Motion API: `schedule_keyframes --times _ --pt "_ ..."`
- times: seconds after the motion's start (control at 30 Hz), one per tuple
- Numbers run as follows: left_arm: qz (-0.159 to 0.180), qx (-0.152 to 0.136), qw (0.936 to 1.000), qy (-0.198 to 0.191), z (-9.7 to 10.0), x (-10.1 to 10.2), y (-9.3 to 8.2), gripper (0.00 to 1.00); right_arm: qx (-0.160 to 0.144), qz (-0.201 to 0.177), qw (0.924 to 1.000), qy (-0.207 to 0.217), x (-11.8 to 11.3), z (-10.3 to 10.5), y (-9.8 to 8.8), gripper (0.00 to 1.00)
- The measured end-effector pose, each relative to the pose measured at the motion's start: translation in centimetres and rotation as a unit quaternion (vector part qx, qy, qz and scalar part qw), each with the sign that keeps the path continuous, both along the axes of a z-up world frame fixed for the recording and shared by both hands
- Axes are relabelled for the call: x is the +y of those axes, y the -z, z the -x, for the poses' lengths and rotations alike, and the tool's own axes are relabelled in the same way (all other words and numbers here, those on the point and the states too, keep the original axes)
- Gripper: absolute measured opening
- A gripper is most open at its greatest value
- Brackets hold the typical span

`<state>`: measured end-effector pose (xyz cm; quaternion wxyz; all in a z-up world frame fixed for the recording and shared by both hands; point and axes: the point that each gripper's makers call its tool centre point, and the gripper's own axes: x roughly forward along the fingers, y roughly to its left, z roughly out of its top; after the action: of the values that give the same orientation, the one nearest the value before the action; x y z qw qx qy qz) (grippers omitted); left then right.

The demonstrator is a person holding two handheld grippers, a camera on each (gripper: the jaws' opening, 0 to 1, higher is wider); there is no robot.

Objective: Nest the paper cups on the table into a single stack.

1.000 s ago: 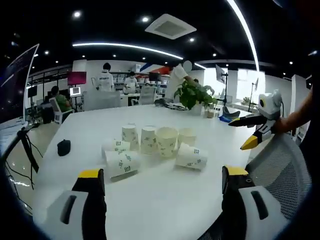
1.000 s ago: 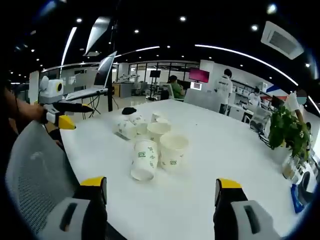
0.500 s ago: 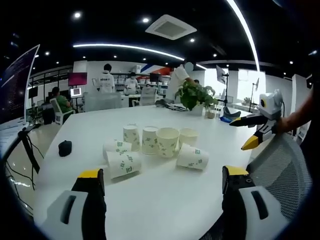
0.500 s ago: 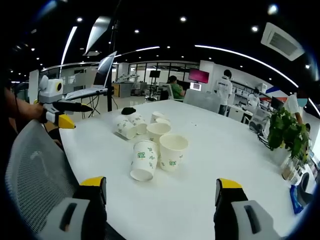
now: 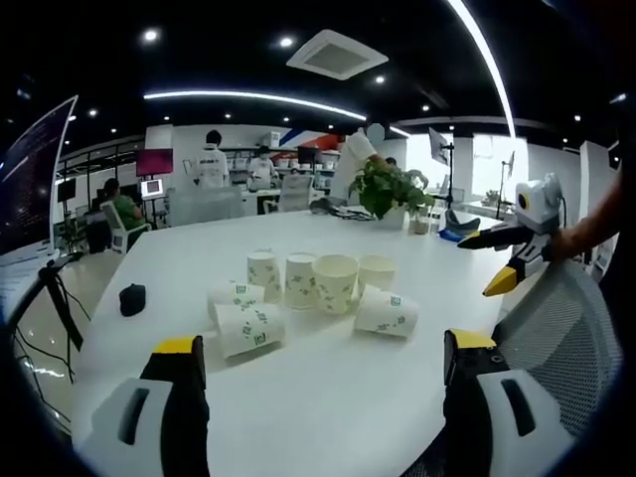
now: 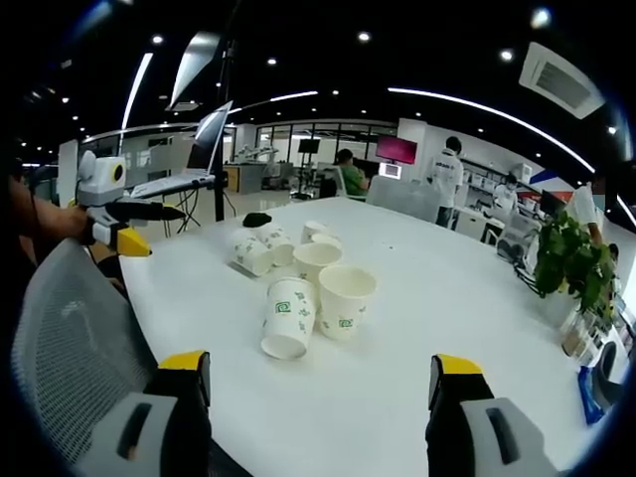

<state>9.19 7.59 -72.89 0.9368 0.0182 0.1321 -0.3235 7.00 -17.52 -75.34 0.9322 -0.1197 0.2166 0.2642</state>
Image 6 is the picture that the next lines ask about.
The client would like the blue packet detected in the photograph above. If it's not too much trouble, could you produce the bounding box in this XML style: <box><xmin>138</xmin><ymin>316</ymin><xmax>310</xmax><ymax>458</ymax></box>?
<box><xmin>576</xmin><ymin>365</ymin><xmax>606</xmax><ymax>426</ymax></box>

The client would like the pink wall screen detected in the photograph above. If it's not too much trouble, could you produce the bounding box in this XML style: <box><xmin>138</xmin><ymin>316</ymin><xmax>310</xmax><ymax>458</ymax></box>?
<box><xmin>374</xmin><ymin>134</ymin><xmax>419</xmax><ymax>166</ymax></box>

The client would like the grey mesh office chair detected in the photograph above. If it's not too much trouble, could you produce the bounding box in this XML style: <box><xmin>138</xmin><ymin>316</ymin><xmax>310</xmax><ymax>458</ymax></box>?
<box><xmin>10</xmin><ymin>237</ymin><xmax>252</xmax><ymax>477</ymax></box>

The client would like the white table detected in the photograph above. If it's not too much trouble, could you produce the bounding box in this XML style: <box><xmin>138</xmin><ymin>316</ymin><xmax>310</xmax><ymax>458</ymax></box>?
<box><xmin>117</xmin><ymin>196</ymin><xmax>625</xmax><ymax>477</ymax></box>

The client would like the silver open laptop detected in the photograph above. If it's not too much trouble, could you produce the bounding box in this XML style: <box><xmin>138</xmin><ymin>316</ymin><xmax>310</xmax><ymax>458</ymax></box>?
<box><xmin>129</xmin><ymin>100</ymin><xmax>235</xmax><ymax>200</ymax></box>

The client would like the ceiling air vent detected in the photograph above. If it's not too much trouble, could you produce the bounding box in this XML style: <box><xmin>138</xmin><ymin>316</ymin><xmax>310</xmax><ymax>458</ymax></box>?
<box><xmin>518</xmin><ymin>41</ymin><xmax>608</xmax><ymax>121</ymax></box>

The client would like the glass plant vase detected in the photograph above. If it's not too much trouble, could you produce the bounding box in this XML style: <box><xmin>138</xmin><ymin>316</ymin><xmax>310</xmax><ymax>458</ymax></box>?
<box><xmin>559</xmin><ymin>306</ymin><xmax>600</xmax><ymax>360</ymax></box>

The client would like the grey chair backrest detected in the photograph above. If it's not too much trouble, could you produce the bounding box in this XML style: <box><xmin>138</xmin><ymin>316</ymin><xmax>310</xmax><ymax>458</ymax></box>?
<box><xmin>365</xmin><ymin>175</ymin><xmax>444</xmax><ymax>224</ymax></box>

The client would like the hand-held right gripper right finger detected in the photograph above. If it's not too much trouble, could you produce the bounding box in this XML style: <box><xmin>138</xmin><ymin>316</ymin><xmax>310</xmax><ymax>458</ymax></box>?
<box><xmin>425</xmin><ymin>353</ymin><xmax>562</xmax><ymax>477</ymax></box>

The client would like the black stand pole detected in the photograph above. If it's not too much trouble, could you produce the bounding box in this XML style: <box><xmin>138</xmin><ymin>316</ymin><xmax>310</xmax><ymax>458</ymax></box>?
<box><xmin>212</xmin><ymin>0</ymin><xmax>242</xmax><ymax>224</ymax></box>

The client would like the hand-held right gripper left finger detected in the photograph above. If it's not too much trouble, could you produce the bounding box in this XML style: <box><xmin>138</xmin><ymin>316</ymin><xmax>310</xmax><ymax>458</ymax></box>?
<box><xmin>74</xmin><ymin>350</ymin><xmax>213</xmax><ymax>477</ymax></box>

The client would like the white standing board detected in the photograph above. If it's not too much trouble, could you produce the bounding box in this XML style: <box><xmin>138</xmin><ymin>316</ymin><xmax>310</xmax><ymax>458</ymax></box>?
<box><xmin>56</xmin><ymin>138</ymin><xmax>80</xmax><ymax>206</ymax></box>

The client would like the green potted plant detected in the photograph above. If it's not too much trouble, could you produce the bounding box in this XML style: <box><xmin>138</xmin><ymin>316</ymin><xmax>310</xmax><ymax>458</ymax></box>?
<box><xmin>533</xmin><ymin>210</ymin><xmax>619</xmax><ymax>322</ymax></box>

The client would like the pile of white paper cups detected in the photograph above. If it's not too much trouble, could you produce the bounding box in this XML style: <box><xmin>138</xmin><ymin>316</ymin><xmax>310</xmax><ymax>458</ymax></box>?
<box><xmin>229</xmin><ymin>220</ymin><xmax>379</xmax><ymax>361</ymax></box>

